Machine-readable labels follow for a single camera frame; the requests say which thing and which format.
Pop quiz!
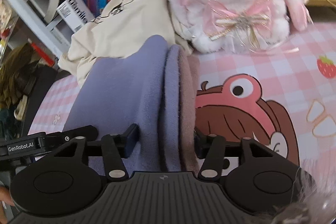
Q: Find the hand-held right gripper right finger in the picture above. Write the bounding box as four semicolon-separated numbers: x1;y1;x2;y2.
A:
194;128;261;179

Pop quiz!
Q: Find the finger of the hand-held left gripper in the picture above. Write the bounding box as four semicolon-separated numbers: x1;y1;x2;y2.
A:
38;125;98;152

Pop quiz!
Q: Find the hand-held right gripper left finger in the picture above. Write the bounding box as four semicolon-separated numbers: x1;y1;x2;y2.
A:
54;123;139;179

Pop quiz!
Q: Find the purple and brown sweater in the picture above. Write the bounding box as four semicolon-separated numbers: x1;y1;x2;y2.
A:
63;35;200;174

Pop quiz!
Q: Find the person's left hand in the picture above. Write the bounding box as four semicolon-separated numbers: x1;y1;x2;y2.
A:
0;185;15;217

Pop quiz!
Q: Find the olive green cloth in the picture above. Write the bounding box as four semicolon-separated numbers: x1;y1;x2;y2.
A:
0;43;40;109

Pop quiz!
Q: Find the pink checked printed desk mat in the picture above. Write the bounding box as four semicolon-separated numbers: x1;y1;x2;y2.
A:
28;22;336;174

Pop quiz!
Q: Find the cream canvas bag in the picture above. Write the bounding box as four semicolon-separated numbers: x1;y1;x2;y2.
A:
58;0;193;88

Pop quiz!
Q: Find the white box with barcode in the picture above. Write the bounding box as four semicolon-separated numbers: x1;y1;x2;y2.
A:
56;0;95;33

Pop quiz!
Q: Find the grey fur trim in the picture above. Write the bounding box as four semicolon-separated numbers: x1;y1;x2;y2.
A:
252;166;336;224

